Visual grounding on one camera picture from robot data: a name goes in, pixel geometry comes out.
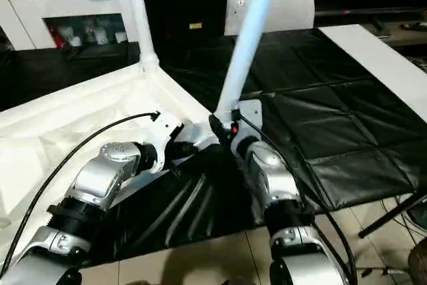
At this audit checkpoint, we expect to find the flat white board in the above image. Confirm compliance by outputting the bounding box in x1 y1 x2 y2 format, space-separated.
319 25 427 125

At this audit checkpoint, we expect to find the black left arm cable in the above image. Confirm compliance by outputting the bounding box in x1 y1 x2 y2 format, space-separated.
0 113 161 279

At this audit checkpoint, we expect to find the white plastic table top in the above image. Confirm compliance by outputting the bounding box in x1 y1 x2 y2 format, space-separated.
0 61 222 262

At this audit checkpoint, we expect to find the white plastic bag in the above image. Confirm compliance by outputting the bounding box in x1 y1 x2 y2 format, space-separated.
224 0 316 36

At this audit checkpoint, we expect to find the white cabinet with glass doors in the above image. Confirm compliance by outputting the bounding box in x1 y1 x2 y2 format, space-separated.
0 0 141 51

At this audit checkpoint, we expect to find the white plastic table leg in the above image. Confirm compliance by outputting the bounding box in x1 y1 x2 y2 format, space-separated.
215 0 288 120
123 0 161 72

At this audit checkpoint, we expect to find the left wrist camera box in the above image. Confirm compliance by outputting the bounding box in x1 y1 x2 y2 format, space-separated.
141 111 185 174

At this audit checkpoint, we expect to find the black floor stand bar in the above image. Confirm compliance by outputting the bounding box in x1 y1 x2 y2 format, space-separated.
359 192 427 239

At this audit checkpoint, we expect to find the black work mat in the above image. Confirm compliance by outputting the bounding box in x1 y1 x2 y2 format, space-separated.
0 28 427 266

